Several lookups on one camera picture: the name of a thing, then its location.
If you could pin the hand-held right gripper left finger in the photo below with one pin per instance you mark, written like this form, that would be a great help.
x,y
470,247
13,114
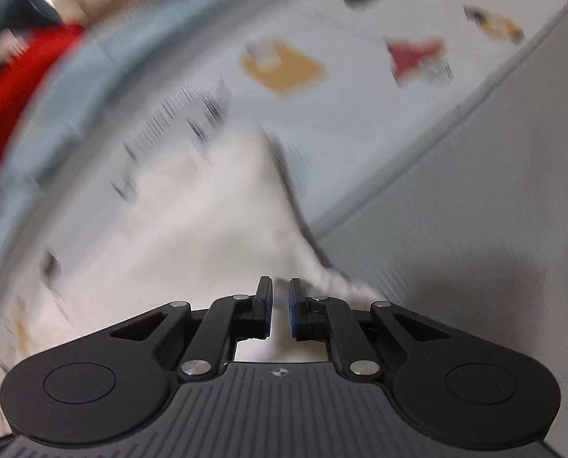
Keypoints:
x,y
266,307

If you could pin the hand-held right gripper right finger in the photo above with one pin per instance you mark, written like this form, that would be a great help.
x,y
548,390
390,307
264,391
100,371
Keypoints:
x,y
293,310

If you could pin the white long-sleeved shirt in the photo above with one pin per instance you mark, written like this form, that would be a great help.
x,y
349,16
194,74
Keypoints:
x,y
217,224

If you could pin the grey printed bed sheet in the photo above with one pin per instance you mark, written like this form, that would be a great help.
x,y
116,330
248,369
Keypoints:
x,y
455,200

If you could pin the light blue duvet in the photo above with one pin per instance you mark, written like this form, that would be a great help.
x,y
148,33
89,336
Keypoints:
x,y
50,119

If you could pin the red quilt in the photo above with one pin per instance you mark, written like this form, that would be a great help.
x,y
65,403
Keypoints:
x,y
16,95

